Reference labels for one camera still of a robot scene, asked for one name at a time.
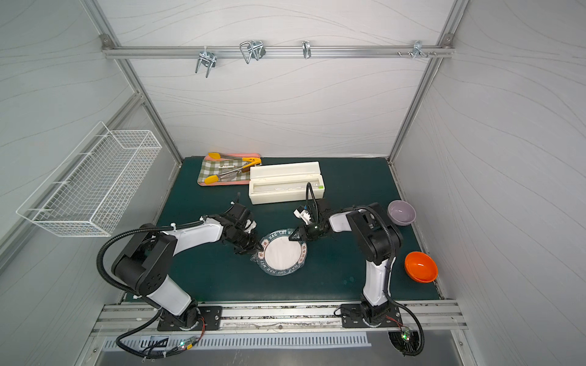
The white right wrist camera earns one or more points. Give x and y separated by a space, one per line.
304 214

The yellow handled tongs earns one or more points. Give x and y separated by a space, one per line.
249 163

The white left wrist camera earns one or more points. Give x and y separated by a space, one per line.
251 225

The white wire basket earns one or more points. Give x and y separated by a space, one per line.
89 192

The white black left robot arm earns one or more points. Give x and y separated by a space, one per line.
143 265

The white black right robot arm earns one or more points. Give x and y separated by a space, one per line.
378 239

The small metal hook clamp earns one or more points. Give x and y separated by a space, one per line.
306 49

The lilac ceramic bowl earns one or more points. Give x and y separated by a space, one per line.
401 213

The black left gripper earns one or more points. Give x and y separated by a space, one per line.
246 239

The white plate green rim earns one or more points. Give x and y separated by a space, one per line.
281 252

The aluminium top rail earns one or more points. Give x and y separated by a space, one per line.
272 52

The white slotted vent strip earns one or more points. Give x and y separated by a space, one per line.
309 340

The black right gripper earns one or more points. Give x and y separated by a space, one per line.
309 231

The pink tray checkered cloth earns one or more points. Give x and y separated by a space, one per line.
215 163

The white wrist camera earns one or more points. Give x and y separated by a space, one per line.
251 225
304 214

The metal u-bolt clamp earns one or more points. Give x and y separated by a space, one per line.
206 61
252 50

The clear plastic wrap sheet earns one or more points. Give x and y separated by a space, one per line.
279 251

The orange bowl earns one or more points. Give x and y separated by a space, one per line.
420 267

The metal U-bolt clamp left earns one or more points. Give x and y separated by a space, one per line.
206 61

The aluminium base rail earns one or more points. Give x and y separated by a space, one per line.
262 317

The cream plastic wrap dispenser box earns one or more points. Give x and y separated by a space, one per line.
285 182

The metal bracket clamp right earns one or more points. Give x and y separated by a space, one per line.
417 51

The metal U-bolt clamp middle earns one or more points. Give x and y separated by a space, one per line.
252 50

